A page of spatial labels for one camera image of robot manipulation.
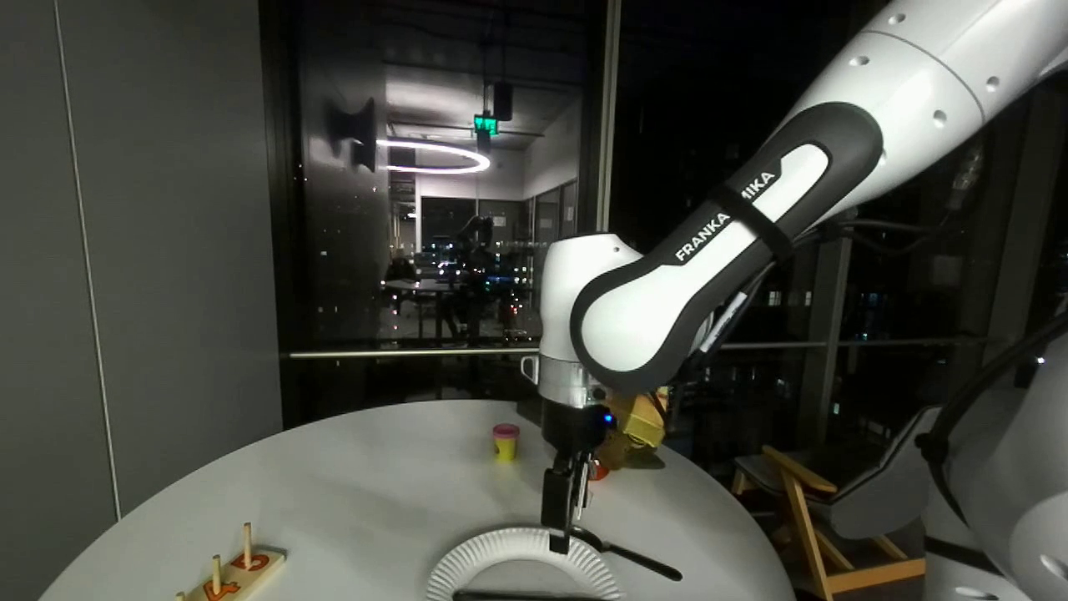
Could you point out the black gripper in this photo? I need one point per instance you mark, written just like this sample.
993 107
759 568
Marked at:
569 488

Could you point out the black plastic spoon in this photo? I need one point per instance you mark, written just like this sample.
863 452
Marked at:
635 560

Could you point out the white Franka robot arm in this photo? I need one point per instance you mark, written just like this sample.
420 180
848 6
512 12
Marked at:
690 280

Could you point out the white paper plate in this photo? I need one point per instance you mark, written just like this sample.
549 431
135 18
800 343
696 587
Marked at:
490 561

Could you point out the wooden peg board toy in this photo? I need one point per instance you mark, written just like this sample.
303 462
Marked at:
240 568

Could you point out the yellow cup with red top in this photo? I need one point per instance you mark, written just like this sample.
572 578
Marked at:
507 445

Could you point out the wooden chair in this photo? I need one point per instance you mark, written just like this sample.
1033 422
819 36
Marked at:
819 536

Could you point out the grey chair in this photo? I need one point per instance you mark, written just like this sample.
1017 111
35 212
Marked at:
878 488

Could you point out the green exit sign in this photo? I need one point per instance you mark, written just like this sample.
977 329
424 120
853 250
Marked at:
485 124

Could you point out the grey window post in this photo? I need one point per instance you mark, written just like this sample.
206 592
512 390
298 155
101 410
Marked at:
609 111

